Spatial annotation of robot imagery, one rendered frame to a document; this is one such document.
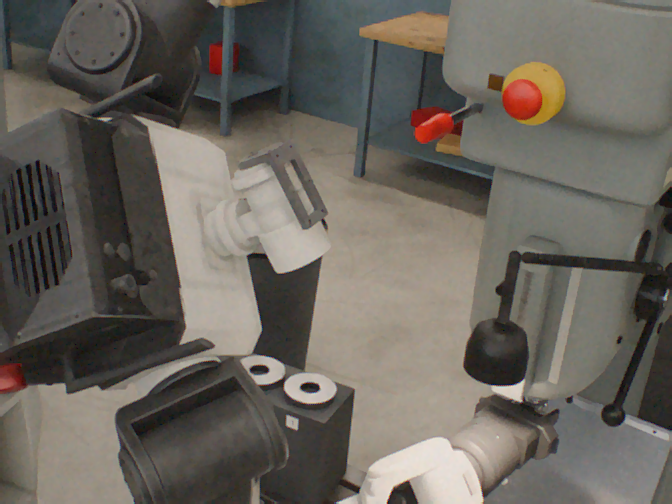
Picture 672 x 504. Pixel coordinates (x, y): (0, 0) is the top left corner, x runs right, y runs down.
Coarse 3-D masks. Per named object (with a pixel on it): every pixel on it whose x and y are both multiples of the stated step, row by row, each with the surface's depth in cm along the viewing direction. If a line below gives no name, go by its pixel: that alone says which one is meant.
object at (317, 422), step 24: (240, 360) 164; (264, 360) 165; (264, 384) 158; (288, 384) 159; (312, 384) 160; (336, 384) 162; (288, 408) 155; (312, 408) 155; (336, 408) 156; (288, 432) 156; (312, 432) 154; (336, 432) 158; (288, 456) 158; (312, 456) 156; (336, 456) 162; (264, 480) 163; (288, 480) 160; (312, 480) 158; (336, 480) 165
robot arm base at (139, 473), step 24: (192, 384) 94; (216, 384) 95; (240, 384) 95; (120, 408) 92; (144, 408) 92; (168, 408) 93; (192, 408) 95; (264, 408) 92; (120, 432) 90; (264, 432) 92; (120, 456) 91; (144, 456) 88; (144, 480) 87
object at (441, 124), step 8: (472, 104) 106; (480, 104) 107; (456, 112) 103; (464, 112) 104; (472, 112) 105; (480, 112) 108; (432, 120) 98; (440, 120) 99; (448, 120) 100; (456, 120) 102; (416, 128) 97; (424, 128) 97; (432, 128) 97; (440, 128) 98; (448, 128) 100; (416, 136) 97; (424, 136) 97; (432, 136) 97; (440, 136) 99
